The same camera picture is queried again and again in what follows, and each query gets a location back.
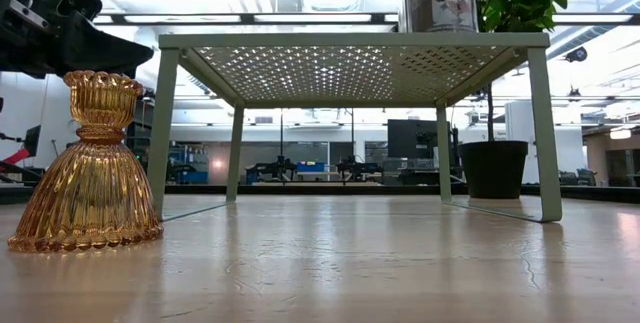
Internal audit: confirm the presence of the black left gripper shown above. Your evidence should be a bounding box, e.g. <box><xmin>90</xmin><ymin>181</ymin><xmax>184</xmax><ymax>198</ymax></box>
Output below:
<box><xmin>0</xmin><ymin>0</ymin><xmax>155</xmax><ymax>80</ymax></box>

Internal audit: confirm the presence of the amber glass candle holder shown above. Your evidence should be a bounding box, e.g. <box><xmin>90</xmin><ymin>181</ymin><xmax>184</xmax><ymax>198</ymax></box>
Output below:
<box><xmin>6</xmin><ymin>69</ymin><xmax>165</xmax><ymax>254</ymax></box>

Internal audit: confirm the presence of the small black side monitor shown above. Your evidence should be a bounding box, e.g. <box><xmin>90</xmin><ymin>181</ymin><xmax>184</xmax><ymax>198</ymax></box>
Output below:
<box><xmin>22</xmin><ymin>124</ymin><xmax>43</xmax><ymax>157</ymax></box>

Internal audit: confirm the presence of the red padded bar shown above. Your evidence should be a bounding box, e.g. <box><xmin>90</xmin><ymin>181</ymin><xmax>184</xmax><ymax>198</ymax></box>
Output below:
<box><xmin>0</xmin><ymin>147</ymin><xmax>32</xmax><ymax>167</ymax></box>

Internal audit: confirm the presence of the blue cabinet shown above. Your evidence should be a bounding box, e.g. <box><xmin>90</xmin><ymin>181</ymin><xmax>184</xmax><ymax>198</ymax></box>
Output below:
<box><xmin>167</xmin><ymin>144</ymin><xmax>210</xmax><ymax>186</ymax></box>

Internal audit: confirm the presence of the black background robot station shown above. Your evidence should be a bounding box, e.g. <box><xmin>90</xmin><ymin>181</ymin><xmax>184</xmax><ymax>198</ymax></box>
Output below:
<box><xmin>335</xmin><ymin>154</ymin><xmax>384</xmax><ymax>185</ymax></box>
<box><xmin>244</xmin><ymin>154</ymin><xmax>299</xmax><ymax>185</ymax></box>

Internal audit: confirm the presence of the green perforated metal shelf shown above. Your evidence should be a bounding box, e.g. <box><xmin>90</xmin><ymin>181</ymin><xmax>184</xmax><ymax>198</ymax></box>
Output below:
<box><xmin>143</xmin><ymin>31</ymin><xmax>564</xmax><ymax>224</ymax></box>

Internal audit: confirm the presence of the black background monitor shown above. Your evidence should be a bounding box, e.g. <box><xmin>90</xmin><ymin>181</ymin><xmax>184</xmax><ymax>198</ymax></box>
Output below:
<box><xmin>387</xmin><ymin>118</ymin><xmax>441</xmax><ymax>160</ymax></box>

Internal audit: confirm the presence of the black plant pot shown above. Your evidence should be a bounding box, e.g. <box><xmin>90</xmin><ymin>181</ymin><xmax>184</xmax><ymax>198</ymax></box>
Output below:
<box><xmin>457</xmin><ymin>139</ymin><xmax>530</xmax><ymax>200</ymax></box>

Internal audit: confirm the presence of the black ceiling camera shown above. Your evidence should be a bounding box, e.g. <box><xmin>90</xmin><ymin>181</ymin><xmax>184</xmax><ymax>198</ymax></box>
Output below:
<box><xmin>564</xmin><ymin>45</ymin><xmax>589</xmax><ymax>64</ymax></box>

